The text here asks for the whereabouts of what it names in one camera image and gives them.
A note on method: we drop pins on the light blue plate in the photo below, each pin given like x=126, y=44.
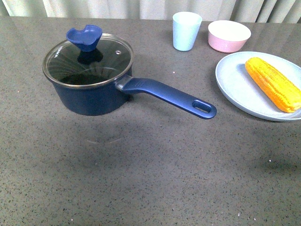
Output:
x=240, y=89

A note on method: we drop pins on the glass lid with blue knob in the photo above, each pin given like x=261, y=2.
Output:
x=88, y=58

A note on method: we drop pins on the pink bowl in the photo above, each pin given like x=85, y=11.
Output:
x=227, y=36

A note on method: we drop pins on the light blue plastic cup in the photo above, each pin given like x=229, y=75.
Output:
x=185, y=30

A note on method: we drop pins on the dark blue saucepan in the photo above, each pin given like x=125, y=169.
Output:
x=103, y=99

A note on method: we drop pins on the white curtain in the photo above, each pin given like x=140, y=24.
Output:
x=260, y=11

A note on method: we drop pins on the yellow corn cob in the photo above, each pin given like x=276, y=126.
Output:
x=278, y=88

